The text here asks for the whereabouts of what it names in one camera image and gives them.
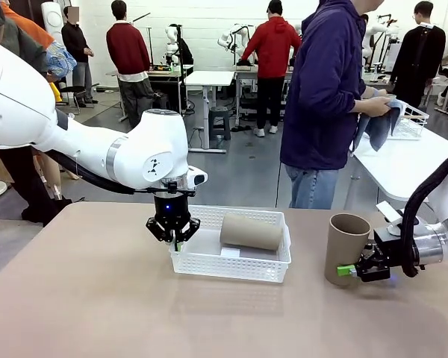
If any person in purple jacket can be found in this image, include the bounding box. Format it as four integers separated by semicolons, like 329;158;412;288
279;0;388;210

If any tan tall cup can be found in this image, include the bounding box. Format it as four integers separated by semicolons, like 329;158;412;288
323;213;372;288
219;212;284;254

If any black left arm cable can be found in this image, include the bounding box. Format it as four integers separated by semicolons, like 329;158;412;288
40;148;158;195

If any white perforated plastic basket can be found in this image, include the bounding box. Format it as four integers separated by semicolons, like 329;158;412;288
169;204;293;283

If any grey-top desk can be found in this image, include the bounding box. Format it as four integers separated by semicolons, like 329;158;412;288
233;65;296;124

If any blue cloth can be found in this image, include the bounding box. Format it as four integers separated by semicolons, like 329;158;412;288
352;97;406;153

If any black stool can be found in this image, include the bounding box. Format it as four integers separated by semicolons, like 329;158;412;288
152;92;172;121

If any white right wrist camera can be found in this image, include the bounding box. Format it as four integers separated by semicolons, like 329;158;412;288
376;201;406;236

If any person in grey-green jacket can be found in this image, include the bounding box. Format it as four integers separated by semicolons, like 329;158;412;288
0;0;75;227

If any purple-jacket person's right hand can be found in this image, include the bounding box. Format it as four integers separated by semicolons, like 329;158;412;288
358;98;391;116

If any man in maroon sweater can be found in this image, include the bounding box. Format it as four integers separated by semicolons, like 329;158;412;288
106;0;161;130

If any white standing desk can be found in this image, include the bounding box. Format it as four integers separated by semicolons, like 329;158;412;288
184;70;235;154

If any person with glasses in black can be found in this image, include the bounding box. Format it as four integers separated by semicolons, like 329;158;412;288
390;0;447;109

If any purple-jacket person's left hand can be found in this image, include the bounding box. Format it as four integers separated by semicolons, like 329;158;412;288
364;87;389;100

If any long desk with boards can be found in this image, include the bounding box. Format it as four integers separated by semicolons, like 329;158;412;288
361;70;396;87

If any white wire basket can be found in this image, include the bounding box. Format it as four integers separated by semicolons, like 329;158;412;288
390;102;430;141

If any grey step stool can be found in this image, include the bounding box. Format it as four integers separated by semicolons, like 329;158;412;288
208;106;232;142

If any seated person in black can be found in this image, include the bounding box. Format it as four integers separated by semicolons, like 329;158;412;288
175;33;194;66

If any white rounded table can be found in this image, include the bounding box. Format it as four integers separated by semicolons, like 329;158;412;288
349;100;448;224

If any person in black clothes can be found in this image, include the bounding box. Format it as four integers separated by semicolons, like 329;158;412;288
61;5;99;107

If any man in red hoodie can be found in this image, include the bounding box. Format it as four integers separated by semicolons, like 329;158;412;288
240;0;302;138

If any black chair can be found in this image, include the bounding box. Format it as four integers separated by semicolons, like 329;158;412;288
57;84;100;110

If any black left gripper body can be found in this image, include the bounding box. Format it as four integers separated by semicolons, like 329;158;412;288
153;193;192;234

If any wooden-top desk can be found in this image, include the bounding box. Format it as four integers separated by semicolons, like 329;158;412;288
106;63;195;124

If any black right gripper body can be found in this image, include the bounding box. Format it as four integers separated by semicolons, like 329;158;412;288
373;228;415;269

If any person in orange patterned jacket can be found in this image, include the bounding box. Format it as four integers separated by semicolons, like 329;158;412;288
1;1;78;202

